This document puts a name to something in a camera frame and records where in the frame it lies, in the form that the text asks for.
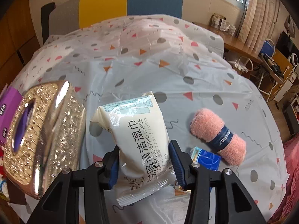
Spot white folding chair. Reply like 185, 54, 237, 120
257, 38, 293, 102

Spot grey yellow blue sofa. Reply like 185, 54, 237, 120
41, 0, 183, 40

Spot pink ruffled blanket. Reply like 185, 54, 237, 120
268, 135, 298, 223

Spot patterned white tablecloth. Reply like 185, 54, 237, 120
12, 15, 288, 220

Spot pink towel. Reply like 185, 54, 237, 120
190, 108, 246, 166

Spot gold glitter tissue box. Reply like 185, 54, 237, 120
4, 80, 86, 199

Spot packages on desk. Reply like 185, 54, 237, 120
210, 13, 236, 36

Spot beige patterned curtain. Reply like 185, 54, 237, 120
238, 0, 280, 55

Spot long wooden desk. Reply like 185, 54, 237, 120
193, 22, 262, 64

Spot purple tissue pack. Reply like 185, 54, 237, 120
0, 86, 22, 147

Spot white tote bag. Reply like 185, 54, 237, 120
234, 56, 253, 74

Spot blue tissue pack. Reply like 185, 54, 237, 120
189, 147, 221, 171

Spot white wet wipes pack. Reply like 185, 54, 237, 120
90, 91, 175, 206

